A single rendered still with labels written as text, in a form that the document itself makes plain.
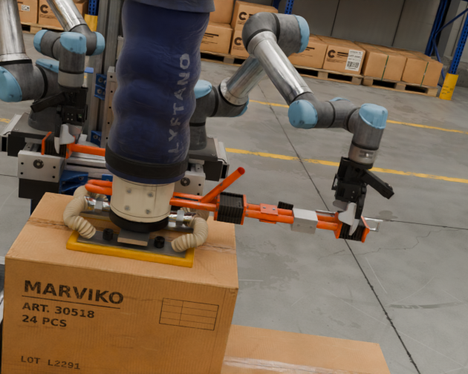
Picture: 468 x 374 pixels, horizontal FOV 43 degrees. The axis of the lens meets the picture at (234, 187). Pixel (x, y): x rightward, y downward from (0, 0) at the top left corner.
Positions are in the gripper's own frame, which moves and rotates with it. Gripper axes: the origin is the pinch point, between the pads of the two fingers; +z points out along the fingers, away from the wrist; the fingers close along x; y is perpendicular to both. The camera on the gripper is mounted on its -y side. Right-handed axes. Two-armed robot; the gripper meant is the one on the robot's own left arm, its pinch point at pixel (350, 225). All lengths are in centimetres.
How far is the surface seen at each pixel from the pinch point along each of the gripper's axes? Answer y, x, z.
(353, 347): -18, -15, 53
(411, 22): -283, -883, 17
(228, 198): 35.9, -1.7, -1.5
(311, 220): 12.1, 3.4, -1.3
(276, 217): 22.0, 3.4, -0.3
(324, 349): -7, -12, 53
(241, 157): 5, -337, 108
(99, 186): 72, 3, -1
